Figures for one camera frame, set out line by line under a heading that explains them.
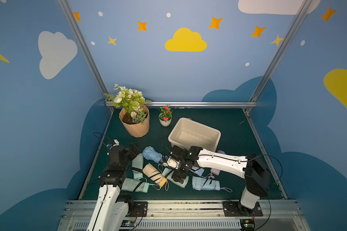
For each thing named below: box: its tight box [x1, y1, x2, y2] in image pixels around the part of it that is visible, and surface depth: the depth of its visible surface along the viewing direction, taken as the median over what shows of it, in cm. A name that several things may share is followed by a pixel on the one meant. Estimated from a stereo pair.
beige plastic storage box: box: [167, 117, 222, 153], surface depth 99 cm
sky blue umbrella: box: [142, 145, 163, 164], surface depth 92 cm
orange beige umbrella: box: [142, 162, 168, 188], surface depth 86 cm
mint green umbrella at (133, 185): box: [120, 177, 150, 193], surface depth 81 cm
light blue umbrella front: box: [191, 176, 221, 191], surface depth 82 cm
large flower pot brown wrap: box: [119, 104, 150, 138], surface depth 95 cm
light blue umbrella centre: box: [191, 166, 205, 177], surface depth 87 cm
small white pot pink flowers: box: [157, 105, 174, 127], surface depth 103 cm
